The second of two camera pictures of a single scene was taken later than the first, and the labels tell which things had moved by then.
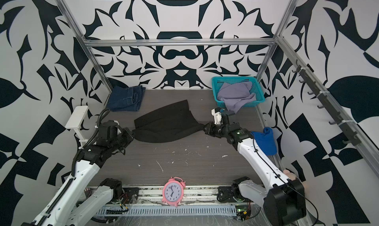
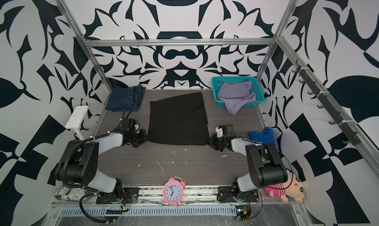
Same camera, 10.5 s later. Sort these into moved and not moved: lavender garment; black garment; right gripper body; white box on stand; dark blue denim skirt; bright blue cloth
Moved: right gripper body; black garment
Not moved: bright blue cloth; dark blue denim skirt; white box on stand; lavender garment
